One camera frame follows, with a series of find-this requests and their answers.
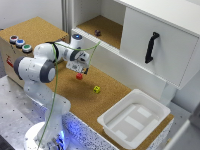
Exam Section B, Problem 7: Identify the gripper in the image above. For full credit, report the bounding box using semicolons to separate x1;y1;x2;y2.
65;54;90;75

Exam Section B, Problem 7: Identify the wooden drawer box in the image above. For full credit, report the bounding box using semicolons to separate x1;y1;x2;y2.
0;16;71;88

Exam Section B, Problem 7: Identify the white cabinet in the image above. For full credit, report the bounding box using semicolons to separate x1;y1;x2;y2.
61;0;200;107

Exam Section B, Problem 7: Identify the yellow block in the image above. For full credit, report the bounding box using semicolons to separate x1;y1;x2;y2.
92;85;101;94

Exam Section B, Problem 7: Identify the purple block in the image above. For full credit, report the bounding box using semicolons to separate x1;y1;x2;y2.
94;29;102;37

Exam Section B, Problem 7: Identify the green button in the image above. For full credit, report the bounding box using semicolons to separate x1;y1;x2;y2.
21;43;33;54

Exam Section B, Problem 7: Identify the blue button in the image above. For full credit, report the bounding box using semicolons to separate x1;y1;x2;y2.
15;38;26;49

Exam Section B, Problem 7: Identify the red button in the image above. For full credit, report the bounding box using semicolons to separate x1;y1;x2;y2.
9;35;20;45

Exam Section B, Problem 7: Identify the white plastic box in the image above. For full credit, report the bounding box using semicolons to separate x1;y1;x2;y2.
96;88;171;150

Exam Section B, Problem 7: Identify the white sliding door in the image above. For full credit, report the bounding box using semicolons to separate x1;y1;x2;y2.
119;6;200;90

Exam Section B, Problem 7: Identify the green cable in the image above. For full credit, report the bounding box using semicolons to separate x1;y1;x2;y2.
35;40;102;150

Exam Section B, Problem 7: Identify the black door handle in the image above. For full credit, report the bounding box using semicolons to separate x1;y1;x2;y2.
144;31;160;65

